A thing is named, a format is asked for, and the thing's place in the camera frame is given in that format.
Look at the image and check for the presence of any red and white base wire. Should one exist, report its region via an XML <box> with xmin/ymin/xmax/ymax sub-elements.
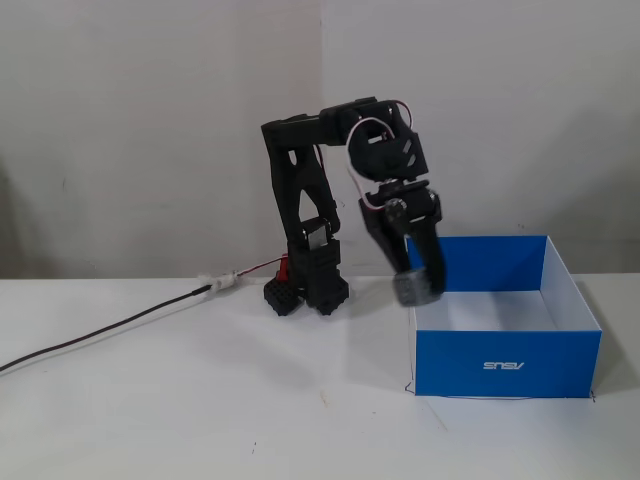
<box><xmin>234</xmin><ymin>256</ymin><xmax>284</xmax><ymax>279</ymax></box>

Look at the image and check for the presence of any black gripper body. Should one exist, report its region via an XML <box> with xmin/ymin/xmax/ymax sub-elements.
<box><xmin>356</xmin><ymin>178</ymin><xmax>445</xmax><ymax>241</ymax></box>

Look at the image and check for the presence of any gray hollow cube block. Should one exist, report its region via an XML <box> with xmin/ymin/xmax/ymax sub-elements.
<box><xmin>392</xmin><ymin>268</ymin><xmax>442</xmax><ymax>308</ymax></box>

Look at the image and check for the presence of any white and red arm wire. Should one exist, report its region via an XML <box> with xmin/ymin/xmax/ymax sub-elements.
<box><xmin>345</xmin><ymin>101</ymin><xmax>417</xmax><ymax>213</ymax></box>

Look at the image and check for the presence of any blue and white cardboard box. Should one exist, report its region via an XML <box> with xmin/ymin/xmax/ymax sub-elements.
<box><xmin>403</xmin><ymin>234</ymin><xmax>604</xmax><ymax>400</ymax></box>

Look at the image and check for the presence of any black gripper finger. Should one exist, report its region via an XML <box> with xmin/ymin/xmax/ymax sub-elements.
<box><xmin>402</xmin><ymin>217</ymin><xmax>448</xmax><ymax>300</ymax></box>
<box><xmin>364</xmin><ymin>219</ymin><xmax>417</xmax><ymax>277</ymax></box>

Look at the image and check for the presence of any black power cable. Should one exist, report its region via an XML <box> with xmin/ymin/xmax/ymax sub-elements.
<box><xmin>0</xmin><ymin>283</ymin><xmax>214</xmax><ymax>375</ymax></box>

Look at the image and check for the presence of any white taped cable connector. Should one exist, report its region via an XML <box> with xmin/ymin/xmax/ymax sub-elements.
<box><xmin>196</xmin><ymin>268</ymin><xmax>242</xmax><ymax>292</ymax></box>

